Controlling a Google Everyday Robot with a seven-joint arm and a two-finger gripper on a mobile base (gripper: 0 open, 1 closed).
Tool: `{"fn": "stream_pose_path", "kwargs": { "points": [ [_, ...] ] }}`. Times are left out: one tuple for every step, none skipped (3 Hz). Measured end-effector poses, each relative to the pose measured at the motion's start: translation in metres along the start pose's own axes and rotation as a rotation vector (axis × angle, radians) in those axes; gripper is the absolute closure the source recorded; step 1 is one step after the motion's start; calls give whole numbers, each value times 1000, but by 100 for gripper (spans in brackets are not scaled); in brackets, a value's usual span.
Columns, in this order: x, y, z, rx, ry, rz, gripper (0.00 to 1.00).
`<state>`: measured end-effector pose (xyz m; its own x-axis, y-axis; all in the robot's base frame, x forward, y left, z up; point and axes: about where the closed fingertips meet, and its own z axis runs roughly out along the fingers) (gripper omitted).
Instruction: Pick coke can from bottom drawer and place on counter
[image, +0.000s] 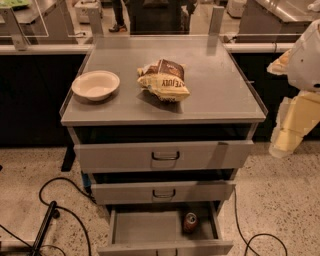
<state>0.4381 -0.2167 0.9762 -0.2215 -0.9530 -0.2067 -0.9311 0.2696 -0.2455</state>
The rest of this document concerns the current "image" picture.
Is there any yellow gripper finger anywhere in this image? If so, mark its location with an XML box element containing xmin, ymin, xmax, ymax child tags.
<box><xmin>269</xmin><ymin>91</ymin><xmax>320</xmax><ymax>158</ymax></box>
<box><xmin>267</xmin><ymin>50</ymin><xmax>291</xmax><ymax>75</ymax></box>

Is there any red coke can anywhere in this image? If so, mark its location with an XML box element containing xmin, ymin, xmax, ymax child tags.
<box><xmin>183</xmin><ymin>212</ymin><xmax>198</xmax><ymax>233</ymax></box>

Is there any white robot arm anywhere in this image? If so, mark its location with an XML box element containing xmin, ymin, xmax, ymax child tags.
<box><xmin>267</xmin><ymin>20</ymin><xmax>320</xmax><ymax>158</ymax></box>

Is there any metal counter background right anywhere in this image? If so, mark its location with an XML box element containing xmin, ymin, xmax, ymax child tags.
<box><xmin>236</xmin><ymin>0</ymin><xmax>320</xmax><ymax>43</ymax></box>

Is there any grey top drawer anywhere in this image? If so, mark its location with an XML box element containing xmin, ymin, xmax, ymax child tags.
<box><xmin>74</xmin><ymin>140</ymin><xmax>253</xmax><ymax>173</ymax></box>

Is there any grey drawer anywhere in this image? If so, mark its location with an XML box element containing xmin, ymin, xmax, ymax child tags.
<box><xmin>97</xmin><ymin>202</ymin><xmax>233</xmax><ymax>256</ymax></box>
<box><xmin>92</xmin><ymin>181</ymin><xmax>235</xmax><ymax>205</ymax></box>
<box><xmin>74</xmin><ymin>140</ymin><xmax>253</xmax><ymax>173</ymax></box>

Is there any grey middle drawer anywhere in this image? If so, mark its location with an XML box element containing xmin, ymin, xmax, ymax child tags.
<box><xmin>92</xmin><ymin>181</ymin><xmax>235</xmax><ymax>205</ymax></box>

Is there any grey drawer cabinet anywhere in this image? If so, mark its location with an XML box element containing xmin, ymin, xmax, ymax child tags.
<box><xmin>61</xmin><ymin>36</ymin><xmax>266</xmax><ymax>205</ymax></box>

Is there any grey bottom drawer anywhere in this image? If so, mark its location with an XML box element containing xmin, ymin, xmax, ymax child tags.
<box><xmin>97</xmin><ymin>202</ymin><xmax>233</xmax><ymax>256</ymax></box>

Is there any yellow brown chip bag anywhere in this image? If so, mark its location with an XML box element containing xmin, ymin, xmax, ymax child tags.
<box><xmin>137</xmin><ymin>59</ymin><xmax>190</xmax><ymax>102</ymax></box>

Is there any person in background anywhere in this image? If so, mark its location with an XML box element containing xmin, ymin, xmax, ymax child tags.
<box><xmin>109</xmin><ymin>0</ymin><xmax>127</xmax><ymax>33</ymax></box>

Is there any white bowl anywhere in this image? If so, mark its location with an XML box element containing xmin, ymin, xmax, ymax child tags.
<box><xmin>71</xmin><ymin>71</ymin><xmax>120</xmax><ymax>101</ymax></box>

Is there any clear acrylic barrier panel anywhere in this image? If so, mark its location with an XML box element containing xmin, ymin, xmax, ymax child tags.
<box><xmin>0</xmin><ymin>0</ymin><xmax>104</xmax><ymax>51</ymax></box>

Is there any black power strip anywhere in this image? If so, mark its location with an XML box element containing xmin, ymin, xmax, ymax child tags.
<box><xmin>29</xmin><ymin>201</ymin><xmax>57</xmax><ymax>256</ymax></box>

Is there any black floor cable right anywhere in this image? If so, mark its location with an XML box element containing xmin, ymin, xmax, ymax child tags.
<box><xmin>233</xmin><ymin>188</ymin><xmax>288</xmax><ymax>256</ymax></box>

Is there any black floor cable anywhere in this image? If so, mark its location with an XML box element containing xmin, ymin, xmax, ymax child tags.
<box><xmin>0</xmin><ymin>177</ymin><xmax>98</xmax><ymax>256</ymax></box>
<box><xmin>233</xmin><ymin>188</ymin><xmax>288</xmax><ymax>256</ymax></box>

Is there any black floor cable left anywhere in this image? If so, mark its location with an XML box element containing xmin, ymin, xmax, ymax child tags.
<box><xmin>0</xmin><ymin>177</ymin><xmax>98</xmax><ymax>256</ymax></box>

